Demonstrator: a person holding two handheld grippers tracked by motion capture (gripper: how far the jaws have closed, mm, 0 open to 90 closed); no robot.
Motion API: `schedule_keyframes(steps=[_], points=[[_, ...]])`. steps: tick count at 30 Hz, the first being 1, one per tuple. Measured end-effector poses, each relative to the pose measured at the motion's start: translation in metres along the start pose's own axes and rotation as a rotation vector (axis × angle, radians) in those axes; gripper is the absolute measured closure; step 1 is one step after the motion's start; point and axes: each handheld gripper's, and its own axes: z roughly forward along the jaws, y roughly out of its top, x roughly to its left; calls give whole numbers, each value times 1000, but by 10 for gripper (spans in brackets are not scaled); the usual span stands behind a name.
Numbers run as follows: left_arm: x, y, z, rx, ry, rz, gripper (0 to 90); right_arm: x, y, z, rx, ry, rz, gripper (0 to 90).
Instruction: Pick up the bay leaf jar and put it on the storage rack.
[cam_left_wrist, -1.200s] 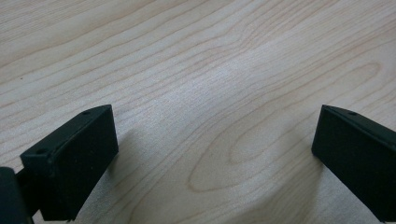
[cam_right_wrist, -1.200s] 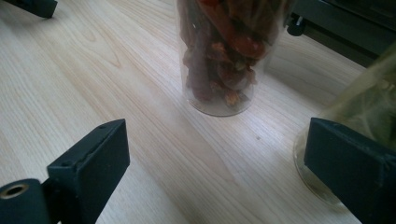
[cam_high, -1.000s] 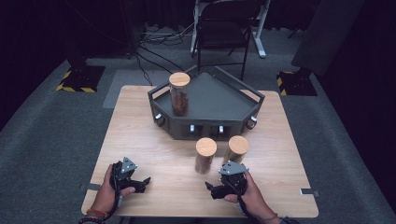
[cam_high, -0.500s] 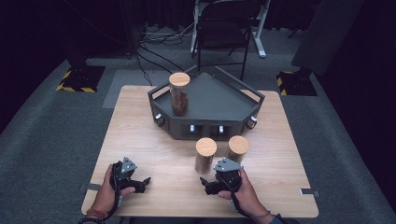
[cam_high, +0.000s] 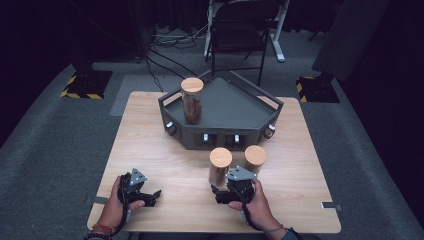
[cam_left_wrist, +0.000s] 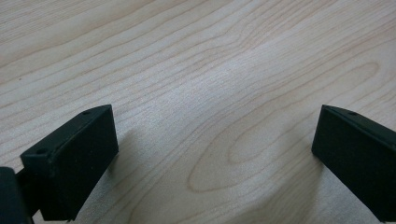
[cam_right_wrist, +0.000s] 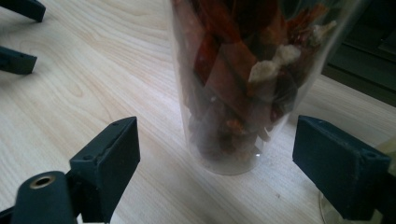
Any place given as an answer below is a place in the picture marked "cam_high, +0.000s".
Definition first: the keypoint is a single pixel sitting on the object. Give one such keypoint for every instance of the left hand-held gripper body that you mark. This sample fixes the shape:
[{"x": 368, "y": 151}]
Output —
[{"x": 131, "y": 190}]

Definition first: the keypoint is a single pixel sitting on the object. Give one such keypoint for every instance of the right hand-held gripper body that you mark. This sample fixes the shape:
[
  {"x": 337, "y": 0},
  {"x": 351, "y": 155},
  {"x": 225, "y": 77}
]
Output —
[{"x": 241, "y": 186}]

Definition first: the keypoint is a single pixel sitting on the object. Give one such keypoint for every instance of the glass jar reddish dried contents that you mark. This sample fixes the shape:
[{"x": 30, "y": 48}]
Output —
[{"x": 220, "y": 157}]

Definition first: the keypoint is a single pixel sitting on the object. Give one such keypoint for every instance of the glass jar pale dried contents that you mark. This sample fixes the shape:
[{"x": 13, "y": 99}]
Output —
[{"x": 255, "y": 155}]

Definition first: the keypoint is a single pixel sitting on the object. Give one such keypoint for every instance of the dark grey corner rack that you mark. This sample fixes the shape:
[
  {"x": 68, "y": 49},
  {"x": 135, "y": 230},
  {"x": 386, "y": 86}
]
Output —
[{"x": 230, "y": 106}]

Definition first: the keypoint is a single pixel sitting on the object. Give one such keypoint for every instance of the glass jar brown dried contents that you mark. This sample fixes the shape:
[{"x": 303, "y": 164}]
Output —
[{"x": 192, "y": 106}]

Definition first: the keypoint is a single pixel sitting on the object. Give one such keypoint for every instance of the person's right hand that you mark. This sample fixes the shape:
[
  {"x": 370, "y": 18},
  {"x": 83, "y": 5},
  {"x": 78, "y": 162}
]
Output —
[{"x": 260, "y": 210}]

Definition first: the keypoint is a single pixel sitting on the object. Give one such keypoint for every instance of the person's left hand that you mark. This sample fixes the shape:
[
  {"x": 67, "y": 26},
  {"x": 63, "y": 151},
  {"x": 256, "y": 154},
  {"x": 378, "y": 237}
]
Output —
[{"x": 111, "y": 213}]

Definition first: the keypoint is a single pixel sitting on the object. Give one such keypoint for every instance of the grey tape strip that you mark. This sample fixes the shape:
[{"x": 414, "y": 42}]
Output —
[
  {"x": 98, "y": 200},
  {"x": 331, "y": 206}
]

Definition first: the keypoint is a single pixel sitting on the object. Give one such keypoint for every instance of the thin grey wrist band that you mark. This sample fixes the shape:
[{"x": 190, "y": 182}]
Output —
[{"x": 275, "y": 228}]

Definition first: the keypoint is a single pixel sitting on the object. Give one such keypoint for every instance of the grey floor mat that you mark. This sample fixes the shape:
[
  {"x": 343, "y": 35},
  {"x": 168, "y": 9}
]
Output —
[{"x": 140, "y": 85}]

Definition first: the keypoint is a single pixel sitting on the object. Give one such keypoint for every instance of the black base with yellow stripes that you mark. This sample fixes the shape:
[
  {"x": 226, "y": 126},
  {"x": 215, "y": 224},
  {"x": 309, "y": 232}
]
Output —
[
  {"x": 88, "y": 83},
  {"x": 316, "y": 90}
]

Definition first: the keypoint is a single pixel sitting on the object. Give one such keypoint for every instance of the black folding chair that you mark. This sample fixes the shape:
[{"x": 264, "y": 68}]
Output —
[{"x": 238, "y": 36}]

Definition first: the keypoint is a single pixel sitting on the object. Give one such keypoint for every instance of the dark grey panel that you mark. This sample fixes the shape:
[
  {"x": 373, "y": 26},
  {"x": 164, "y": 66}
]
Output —
[{"x": 350, "y": 36}]

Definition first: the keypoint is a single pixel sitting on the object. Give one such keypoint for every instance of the white desk frame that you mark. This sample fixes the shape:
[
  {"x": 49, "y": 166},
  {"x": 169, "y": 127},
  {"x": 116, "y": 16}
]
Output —
[{"x": 278, "y": 50}]

